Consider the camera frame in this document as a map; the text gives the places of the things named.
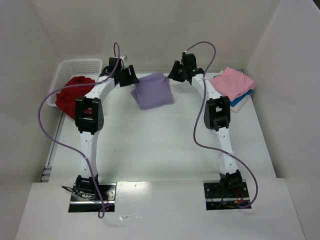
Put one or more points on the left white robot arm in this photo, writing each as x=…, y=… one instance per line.
x=89, y=120

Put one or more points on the red t shirt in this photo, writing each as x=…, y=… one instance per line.
x=66, y=99

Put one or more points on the purple t shirt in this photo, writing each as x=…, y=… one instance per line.
x=152, y=91

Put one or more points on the pink folded t shirt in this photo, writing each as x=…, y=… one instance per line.
x=232, y=83

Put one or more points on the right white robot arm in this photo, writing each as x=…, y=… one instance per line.
x=215, y=109

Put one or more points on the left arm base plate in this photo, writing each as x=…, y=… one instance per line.
x=83, y=202

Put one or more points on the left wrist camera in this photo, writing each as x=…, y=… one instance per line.
x=124, y=61

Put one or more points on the white plastic basket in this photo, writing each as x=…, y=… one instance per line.
x=67, y=69

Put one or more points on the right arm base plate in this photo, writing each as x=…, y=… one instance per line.
x=216, y=199

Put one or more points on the blue folded t shirt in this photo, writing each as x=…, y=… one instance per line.
x=238, y=99

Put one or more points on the white folded t shirt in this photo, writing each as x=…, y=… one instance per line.
x=237, y=107

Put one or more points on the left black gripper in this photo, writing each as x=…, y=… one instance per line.
x=127, y=77

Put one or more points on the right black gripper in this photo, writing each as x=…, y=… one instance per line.
x=180, y=72

